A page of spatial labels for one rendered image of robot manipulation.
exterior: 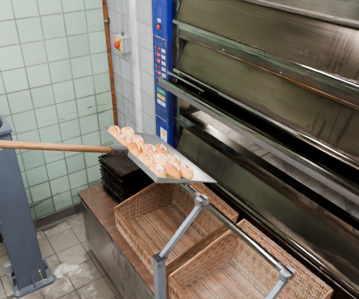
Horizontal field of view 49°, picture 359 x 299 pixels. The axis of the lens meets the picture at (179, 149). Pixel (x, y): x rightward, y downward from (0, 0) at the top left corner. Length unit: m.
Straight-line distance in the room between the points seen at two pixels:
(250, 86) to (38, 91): 1.61
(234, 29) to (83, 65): 1.44
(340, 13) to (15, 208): 2.02
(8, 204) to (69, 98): 0.91
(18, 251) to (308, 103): 2.00
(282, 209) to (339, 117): 0.56
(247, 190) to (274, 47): 0.75
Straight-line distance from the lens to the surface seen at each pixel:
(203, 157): 2.26
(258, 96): 1.78
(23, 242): 2.77
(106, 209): 2.60
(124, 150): 1.84
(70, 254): 3.19
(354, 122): 1.52
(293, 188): 1.80
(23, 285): 3.01
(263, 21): 1.72
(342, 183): 1.43
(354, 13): 1.46
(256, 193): 2.00
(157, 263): 1.74
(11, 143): 1.63
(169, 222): 2.45
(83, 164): 3.30
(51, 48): 2.87
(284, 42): 1.62
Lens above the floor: 2.22
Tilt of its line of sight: 31 degrees down
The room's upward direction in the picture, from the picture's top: straight up
